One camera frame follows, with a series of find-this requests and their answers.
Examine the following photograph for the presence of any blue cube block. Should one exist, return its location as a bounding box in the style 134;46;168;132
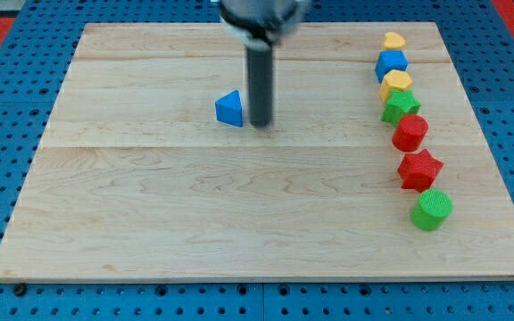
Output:
375;50;409;83

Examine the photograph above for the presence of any yellow heart block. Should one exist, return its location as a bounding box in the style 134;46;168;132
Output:
382;31;406;51

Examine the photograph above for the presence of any yellow hexagon block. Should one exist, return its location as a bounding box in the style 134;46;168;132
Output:
378;70;413;103

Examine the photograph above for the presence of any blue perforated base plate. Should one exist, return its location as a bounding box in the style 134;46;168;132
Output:
0;0;514;320

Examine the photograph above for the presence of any green cylinder block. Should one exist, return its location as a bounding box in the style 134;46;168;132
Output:
410;188;453;231

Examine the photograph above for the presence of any blue triangle block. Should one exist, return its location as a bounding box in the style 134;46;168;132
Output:
214;90;243;127

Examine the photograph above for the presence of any green star block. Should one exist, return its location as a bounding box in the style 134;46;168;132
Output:
381;89;421;127

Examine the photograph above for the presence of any red cylinder block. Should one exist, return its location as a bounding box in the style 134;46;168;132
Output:
392;114;429;152

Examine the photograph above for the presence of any light wooden board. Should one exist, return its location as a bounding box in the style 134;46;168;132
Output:
0;22;514;284

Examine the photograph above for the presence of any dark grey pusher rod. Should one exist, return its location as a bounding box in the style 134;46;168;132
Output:
245;47;274;128

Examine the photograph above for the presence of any red star block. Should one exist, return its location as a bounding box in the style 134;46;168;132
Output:
397;149;444;193

